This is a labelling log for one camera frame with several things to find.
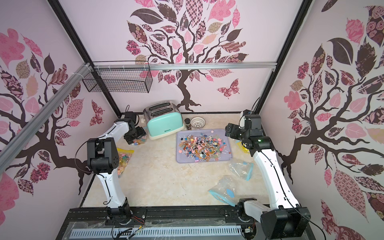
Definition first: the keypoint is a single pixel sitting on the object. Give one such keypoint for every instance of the lavender plastic tray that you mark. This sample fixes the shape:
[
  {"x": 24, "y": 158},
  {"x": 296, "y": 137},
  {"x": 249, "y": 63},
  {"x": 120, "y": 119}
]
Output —
[{"x": 204, "y": 146}]

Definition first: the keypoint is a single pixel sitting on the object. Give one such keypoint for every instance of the white sink strainer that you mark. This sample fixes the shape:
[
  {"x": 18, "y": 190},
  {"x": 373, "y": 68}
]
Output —
[{"x": 198, "y": 122}]

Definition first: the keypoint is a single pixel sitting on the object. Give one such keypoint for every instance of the aluminium rail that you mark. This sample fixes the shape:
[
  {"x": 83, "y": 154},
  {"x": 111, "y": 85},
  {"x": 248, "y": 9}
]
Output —
[
  {"x": 196, "y": 66},
  {"x": 11, "y": 150}
]

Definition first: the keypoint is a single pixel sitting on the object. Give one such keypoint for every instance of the candy bag yellow zip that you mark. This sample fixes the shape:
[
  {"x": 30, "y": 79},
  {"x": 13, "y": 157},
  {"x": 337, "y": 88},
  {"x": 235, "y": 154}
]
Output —
[
  {"x": 124, "y": 158},
  {"x": 242, "y": 148}
]

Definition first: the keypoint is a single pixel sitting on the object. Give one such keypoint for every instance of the aluminium rail back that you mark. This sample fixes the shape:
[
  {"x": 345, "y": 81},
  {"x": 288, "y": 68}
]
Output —
[{"x": 196, "y": 66}]

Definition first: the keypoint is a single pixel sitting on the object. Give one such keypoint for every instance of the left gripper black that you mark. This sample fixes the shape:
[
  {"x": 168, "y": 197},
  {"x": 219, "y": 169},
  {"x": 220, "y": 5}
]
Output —
[{"x": 141, "y": 133}]

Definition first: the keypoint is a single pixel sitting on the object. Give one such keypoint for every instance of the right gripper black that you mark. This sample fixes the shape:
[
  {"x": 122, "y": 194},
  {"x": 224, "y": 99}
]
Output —
[{"x": 231, "y": 130}]

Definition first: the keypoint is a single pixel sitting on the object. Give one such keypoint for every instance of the white cable duct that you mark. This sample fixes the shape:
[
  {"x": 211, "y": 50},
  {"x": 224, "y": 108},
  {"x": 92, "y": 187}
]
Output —
[{"x": 156, "y": 233}]

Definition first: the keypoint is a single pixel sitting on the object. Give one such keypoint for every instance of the candy bag blue zip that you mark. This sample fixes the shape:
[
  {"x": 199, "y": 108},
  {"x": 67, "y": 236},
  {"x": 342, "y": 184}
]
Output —
[
  {"x": 226, "y": 190},
  {"x": 242, "y": 169}
]

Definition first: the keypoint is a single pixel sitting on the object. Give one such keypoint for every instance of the aluminium rail left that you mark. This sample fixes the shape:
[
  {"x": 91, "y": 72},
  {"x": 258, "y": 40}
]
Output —
[{"x": 11, "y": 150}]

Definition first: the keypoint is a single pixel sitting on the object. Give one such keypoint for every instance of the small dark spice jar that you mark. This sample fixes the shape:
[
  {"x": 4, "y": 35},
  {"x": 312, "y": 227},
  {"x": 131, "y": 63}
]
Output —
[{"x": 188, "y": 124}]

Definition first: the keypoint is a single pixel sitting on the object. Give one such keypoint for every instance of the mint green toaster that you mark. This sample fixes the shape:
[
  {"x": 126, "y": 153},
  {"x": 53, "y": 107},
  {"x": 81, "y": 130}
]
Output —
[{"x": 163, "y": 119}]

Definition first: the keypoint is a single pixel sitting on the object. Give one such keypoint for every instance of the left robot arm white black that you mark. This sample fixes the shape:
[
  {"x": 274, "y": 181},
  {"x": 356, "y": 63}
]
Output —
[{"x": 103, "y": 161}]

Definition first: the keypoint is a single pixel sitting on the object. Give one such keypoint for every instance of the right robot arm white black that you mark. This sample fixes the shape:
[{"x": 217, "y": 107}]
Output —
[{"x": 284, "y": 217}]

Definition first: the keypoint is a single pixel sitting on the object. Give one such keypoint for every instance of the black wire basket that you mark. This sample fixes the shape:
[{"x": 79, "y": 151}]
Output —
[{"x": 119, "y": 77}]

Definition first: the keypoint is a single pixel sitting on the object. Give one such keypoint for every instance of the pile of candies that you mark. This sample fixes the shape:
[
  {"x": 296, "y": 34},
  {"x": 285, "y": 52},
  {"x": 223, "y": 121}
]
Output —
[{"x": 202, "y": 147}]

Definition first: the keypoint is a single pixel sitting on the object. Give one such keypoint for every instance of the black base frame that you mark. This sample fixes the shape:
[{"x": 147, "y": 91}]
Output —
[{"x": 184, "y": 216}]

